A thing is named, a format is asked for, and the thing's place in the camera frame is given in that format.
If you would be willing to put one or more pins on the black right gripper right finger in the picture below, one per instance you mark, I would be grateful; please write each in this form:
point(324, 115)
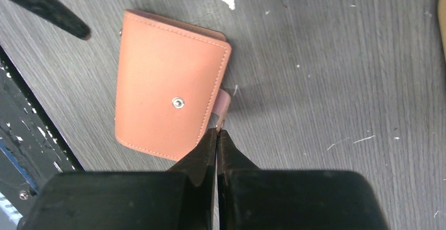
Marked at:
point(229, 158)

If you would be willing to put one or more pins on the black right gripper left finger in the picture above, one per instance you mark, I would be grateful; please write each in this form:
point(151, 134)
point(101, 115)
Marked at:
point(199, 165)

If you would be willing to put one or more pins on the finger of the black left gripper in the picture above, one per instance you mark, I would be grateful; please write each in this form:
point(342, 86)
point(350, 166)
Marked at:
point(55, 12)

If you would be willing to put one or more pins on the oval wooden card tray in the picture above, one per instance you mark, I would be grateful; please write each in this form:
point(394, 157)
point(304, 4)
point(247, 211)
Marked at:
point(441, 19)

